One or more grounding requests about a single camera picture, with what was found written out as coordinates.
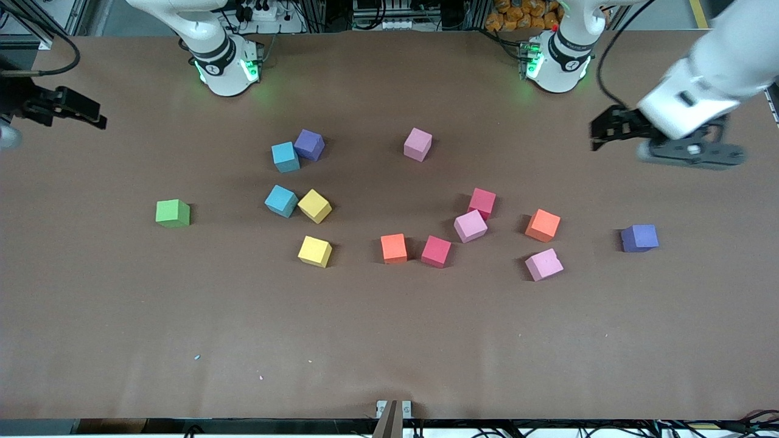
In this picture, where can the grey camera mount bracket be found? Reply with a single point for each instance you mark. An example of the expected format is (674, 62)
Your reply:
(392, 420)

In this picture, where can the pink foam cube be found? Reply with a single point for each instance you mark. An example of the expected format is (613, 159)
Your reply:
(470, 225)
(543, 264)
(417, 144)

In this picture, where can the white power strip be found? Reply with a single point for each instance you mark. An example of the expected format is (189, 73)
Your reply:
(398, 25)
(261, 12)

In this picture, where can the crimson foam cube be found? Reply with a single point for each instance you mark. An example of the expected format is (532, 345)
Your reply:
(482, 202)
(436, 251)

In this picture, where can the orange foam cube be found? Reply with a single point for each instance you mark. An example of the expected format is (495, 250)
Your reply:
(394, 248)
(542, 225)

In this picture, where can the yellow foam cube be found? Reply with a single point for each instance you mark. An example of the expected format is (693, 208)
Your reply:
(314, 205)
(314, 251)

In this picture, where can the brown table cover sheet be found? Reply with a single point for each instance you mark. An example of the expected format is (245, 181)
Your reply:
(389, 334)

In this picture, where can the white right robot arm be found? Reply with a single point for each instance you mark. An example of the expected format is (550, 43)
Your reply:
(222, 67)

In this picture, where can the purple foam cube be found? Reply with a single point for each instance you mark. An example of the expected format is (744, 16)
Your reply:
(309, 145)
(639, 238)

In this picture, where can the aluminium frame profile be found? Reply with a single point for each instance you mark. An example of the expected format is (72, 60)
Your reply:
(45, 42)

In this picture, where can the green foam cube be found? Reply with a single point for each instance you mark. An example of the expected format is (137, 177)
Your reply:
(172, 213)

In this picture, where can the light blue foam cube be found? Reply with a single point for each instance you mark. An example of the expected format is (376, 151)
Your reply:
(285, 157)
(281, 201)

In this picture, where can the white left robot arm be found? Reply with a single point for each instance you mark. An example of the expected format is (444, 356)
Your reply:
(563, 67)

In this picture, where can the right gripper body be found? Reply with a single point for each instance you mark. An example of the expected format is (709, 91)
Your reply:
(17, 97)

